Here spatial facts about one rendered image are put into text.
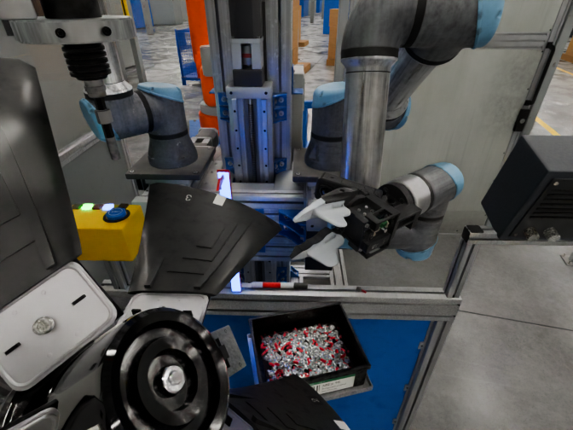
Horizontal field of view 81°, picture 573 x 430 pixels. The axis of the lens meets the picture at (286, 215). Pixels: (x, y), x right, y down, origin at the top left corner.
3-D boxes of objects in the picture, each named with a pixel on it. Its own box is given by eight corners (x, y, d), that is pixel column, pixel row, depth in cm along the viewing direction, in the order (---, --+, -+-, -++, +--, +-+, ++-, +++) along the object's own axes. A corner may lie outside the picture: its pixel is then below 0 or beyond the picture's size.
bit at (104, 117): (106, 160, 26) (84, 92, 24) (114, 155, 27) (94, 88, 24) (118, 161, 26) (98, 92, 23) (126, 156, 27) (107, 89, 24)
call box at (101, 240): (64, 265, 76) (46, 226, 70) (88, 238, 84) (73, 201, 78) (134, 267, 75) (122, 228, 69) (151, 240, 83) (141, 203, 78)
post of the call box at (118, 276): (113, 289, 84) (98, 251, 77) (118, 281, 87) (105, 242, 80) (125, 289, 84) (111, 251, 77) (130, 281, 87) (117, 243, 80)
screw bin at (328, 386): (261, 411, 64) (259, 391, 60) (249, 338, 78) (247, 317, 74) (367, 386, 68) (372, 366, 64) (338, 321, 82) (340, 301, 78)
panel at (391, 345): (170, 430, 125) (123, 308, 89) (171, 426, 126) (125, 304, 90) (391, 438, 123) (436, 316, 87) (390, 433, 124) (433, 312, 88)
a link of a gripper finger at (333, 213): (322, 222, 42) (367, 216, 48) (294, 198, 46) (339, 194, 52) (314, 241, 43) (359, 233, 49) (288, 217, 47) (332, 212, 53)
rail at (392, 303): (106, 311, 88) (96, 290, 84) (112, 300, 92) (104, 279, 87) (454, 322, 86) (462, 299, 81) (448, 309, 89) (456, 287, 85)
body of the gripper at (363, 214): (373, 223, 47) (427, 198, 52) (332, 193, 52) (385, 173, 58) (362, 262, 51) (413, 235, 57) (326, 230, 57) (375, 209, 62)
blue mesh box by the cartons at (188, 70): (181, 85, 667) (172, 29, 613) (209, 73, 770) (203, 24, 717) (222, 87, 649) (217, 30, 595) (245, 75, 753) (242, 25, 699)
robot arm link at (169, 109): (195, 129, 102) (188, 82, 95) (153, 140, 94) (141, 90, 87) (176, 120, 109) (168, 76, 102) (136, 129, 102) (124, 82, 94)
